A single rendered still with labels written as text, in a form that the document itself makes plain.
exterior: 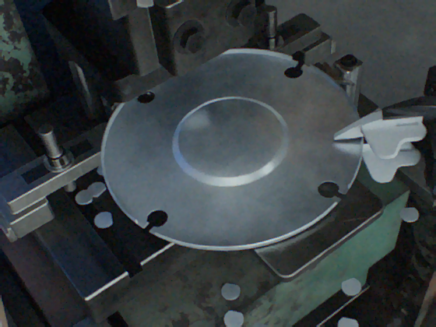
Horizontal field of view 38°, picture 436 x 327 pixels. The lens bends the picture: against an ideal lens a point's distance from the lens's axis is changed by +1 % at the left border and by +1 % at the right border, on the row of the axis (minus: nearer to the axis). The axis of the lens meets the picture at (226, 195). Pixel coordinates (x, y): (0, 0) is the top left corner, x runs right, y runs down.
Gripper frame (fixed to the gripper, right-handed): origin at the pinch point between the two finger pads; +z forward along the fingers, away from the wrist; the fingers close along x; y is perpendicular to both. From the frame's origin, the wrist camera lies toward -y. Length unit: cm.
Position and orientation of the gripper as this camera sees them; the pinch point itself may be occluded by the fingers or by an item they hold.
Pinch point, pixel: (345, 134)
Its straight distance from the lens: 71.3
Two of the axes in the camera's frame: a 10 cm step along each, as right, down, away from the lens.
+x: 0.9, 6.0, 7.9
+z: -10.0, 0.4, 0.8
